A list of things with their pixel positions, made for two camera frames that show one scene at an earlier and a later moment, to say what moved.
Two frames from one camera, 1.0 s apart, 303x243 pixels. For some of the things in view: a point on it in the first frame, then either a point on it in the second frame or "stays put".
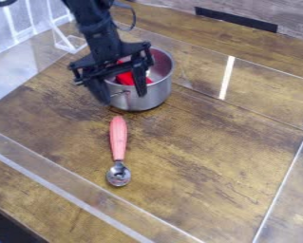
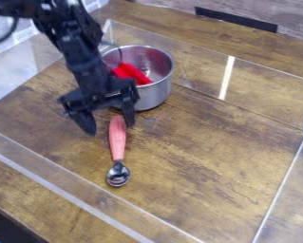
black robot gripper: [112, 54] -> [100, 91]
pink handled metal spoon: [118, 174] stays put
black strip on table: [237, 19] stays put
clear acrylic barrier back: [261, 89] stays put
